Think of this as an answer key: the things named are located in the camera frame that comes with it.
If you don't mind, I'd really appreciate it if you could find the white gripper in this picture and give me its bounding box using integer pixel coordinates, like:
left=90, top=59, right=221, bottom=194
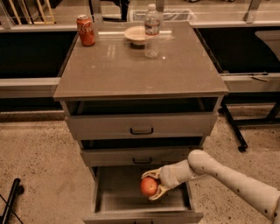
left=141, top=160, right=206, bottom=200

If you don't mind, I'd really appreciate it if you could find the red apple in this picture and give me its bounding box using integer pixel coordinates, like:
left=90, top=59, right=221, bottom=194
left=140, top=177, right=158, bottom=197

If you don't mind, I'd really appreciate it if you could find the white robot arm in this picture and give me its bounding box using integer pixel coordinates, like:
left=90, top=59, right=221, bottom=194
left=141, top=150, right=280, bottom=224

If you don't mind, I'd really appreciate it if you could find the grey bottom drawer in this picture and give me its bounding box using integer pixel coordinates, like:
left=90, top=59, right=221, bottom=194
left=83, top=164, right=203, bottom=224

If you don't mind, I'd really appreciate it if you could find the grey drawer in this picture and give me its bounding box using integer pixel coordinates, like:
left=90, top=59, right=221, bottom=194
left=83, top=164, right=203, bottom=224
left=80, top=136, right=203, bottom=166
left=61, top=101, right=218, bottom=140

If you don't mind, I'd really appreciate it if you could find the grey middle drawer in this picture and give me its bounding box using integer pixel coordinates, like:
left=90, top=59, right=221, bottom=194
left=80, top=136, right=203, bottom=166

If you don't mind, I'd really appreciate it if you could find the grey top drawer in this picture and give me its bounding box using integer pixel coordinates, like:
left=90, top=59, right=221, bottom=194
left=61, top=101, right=218, bottom=140

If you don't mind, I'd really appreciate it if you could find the grey drawer cabinet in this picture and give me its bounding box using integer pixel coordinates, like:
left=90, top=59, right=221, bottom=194
left=52, top=21, right=229, bottom=176

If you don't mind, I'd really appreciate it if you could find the grey metal railing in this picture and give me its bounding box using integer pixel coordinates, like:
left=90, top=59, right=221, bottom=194
left=1, top=22, right=279, bottom=101

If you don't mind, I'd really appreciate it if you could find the black stand leg left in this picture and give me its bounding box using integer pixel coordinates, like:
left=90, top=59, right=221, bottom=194
left=0, top=178, right=25, bottom=224

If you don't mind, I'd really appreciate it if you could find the white bowl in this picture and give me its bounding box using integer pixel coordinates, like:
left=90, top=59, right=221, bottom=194
left=124, top=26, right=145, bottom=46

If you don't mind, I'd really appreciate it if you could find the clear plastic water bottle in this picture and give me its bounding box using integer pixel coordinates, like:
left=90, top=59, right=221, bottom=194
left=144, top=3, right=160, bottom=59

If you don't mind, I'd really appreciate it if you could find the orange soda can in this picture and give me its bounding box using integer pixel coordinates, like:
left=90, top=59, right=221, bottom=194
left=76, top=15, right=95, bottom=46

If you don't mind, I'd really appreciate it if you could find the wooden rack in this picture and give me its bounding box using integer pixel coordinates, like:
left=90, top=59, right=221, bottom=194
left=1, top=0, right=56, bottom=25

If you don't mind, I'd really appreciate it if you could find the black wheeled frame right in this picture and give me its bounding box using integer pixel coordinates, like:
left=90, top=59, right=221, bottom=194
left=220, top=100, right=280, bottom=152

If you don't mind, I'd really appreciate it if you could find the wire basket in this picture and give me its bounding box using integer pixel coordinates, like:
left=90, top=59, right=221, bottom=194
left=127, top=9, right=196, bottom=22

